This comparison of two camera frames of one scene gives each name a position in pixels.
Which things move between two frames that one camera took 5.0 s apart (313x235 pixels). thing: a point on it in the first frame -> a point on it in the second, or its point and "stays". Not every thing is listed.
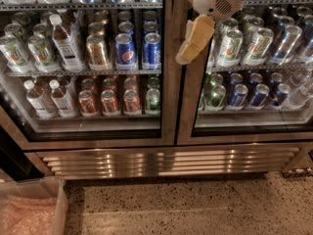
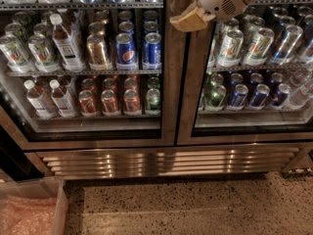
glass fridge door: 89,66 stays
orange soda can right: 131,102 stays
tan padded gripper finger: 200,30 -> 192,19
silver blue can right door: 286,44 stays
